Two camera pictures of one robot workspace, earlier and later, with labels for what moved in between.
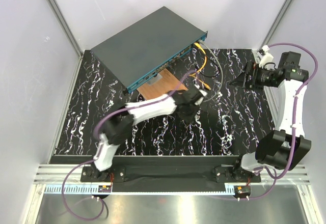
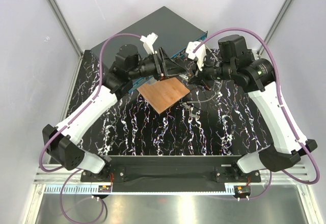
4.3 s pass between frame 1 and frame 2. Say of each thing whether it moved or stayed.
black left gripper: moved
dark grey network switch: stayed
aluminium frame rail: stayed
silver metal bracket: stayed
